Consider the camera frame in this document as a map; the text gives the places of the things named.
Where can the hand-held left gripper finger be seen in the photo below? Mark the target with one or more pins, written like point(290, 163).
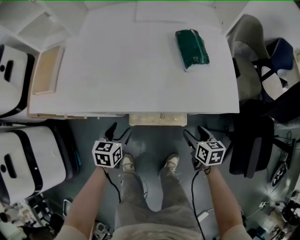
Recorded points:
point(126, 138)
point(111, 132)

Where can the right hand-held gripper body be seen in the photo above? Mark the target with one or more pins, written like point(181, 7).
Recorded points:
point(208, 154)

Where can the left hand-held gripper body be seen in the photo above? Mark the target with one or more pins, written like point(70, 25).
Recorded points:
point(105, 154)

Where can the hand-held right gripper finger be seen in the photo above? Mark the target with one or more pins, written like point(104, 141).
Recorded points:
point(190, 140)
point(204, 136)

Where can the cream upholstered stool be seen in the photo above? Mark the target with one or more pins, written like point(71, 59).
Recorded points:
point(157, 119)

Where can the white desk with hutch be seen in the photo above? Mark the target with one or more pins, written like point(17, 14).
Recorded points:
point(131, 77)

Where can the person's right forearm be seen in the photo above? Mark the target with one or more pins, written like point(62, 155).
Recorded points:
point(222, 197)

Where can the person's left forearm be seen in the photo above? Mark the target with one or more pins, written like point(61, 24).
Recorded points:
point(89, 197)

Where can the person's left shoe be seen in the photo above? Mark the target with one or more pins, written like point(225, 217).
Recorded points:
point(128, 162)

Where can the person's shoe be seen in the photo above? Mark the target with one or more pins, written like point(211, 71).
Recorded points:
point(128, 162)
point(171, 162)

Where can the person's right shoe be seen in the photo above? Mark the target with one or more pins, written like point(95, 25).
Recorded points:
point(171, 162)

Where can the black mesh office chair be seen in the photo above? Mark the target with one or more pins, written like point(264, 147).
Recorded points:
point(253, 145)

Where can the white power adapter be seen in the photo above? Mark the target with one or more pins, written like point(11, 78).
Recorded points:
point(203, 216)

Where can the person's grey trousers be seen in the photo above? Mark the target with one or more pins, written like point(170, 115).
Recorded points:
point(140, 206)

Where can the black white patterned device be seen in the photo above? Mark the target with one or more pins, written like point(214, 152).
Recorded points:
point(279, 174)

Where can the white power strip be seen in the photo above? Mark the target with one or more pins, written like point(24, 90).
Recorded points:
point(263, 204)

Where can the white machine with black band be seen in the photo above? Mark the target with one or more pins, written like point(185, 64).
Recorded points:
point(30, 161)
point(11, 79)

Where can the grey upholstered chair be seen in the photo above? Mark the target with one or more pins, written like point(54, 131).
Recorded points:
point(248, 70)

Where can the green pouch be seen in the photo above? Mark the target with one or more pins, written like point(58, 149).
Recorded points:
point(192, 50)

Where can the shallow wooden tray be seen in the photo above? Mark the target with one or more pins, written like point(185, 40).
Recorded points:
point(47, 70)

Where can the person's light shirt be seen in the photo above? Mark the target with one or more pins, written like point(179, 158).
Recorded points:
point(154, 232)

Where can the blue chair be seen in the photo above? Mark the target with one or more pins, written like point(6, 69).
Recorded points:
point(279, 58)

